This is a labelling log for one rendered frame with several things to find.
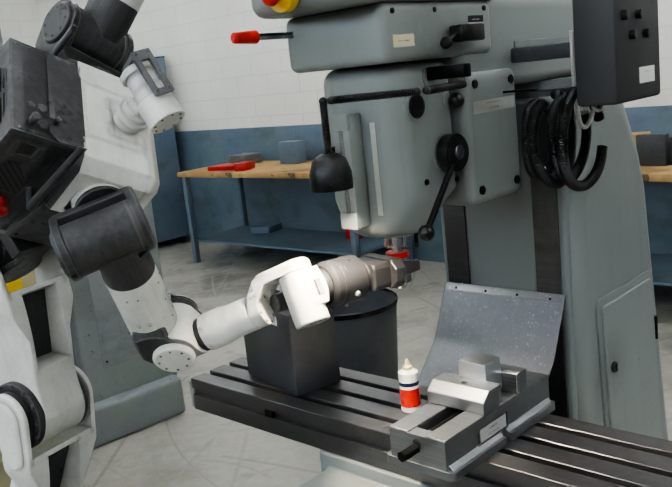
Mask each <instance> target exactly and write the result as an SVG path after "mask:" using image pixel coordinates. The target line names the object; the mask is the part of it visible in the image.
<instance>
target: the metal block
mask: <svg viewBox="0 0 672 487"><path fill-rule="evenodd" d="M458 368H459V376H464V377H469V378H474V379H479V380H483V381H488V382H493V383H498V384H501V387H502V377H501V363H500V357H498V356H492V355H487V354H481V353H476V352H473V353H471V354H469V355H467V356H465V357H463V358H462V359H460V360H458Z"/></svg>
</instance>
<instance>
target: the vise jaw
mask: <svg viewBox="0 0 672 487"><path fill-rule="evenodd" d="M427 396H428V402H430V403H434V404H438V405H442V406H446V407H450V408H455V409H459V410H463V411H467V412H471V413H475V414H479V415H483V416H484V415H486V414H487V413H489V412H490V411H492V410H494V409H495V408H497V407H498V406H499V405H500V403H501V402H502V396H501V384H498V383H493V382H488V381H483V380H479V379H474V378H469V377H464V376H459V375H455V374H450V373H443V374H441V375H439V376H437V377H435V378H434V379H432V381H431V383H430V386H429V388H428V390H427Z"/></svg>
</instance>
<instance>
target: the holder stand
mask: <svg viewBox="0 0 672 487"><path fill-rule="evenodd" d="M327 309H328V312H329V315H330V318H329V319H328V320H326V321H325V322H322V323H319V324H317V325H314V326H311V327H308V328H307V329H306V328H305V329H302V330H297V329H296V327H295V325H294V322H293V319H292V316H291V313H290V311H289V310H285V311H282V312H278V313H275V312H274V322H273V323H272V324H270V325H268V326H265V327H263V328H261V329H259V330H256V331H254V332H251V333H249V334H247V335H244V341H245V348H246V356H247V363H248V371H249V374H251V375H253V376H255V377H257V378H259V379H261V380H264V381H266V382H268V383H270V384H272V385H274V386H276V387H278V388H281V389H283V390H285V391H287V392H289V393H291V394H293V395H295V396H300V395H303V394H306V393H309V392H311V391H314V390H317V389H320V388H322V387H325V386H328V385H331V384H333V383H336V382H339V381H340V380H341V379H340V370H339V361H338V352H337V343H336V334H335V325H334V316H333V308H328V307H327Z"/></svg>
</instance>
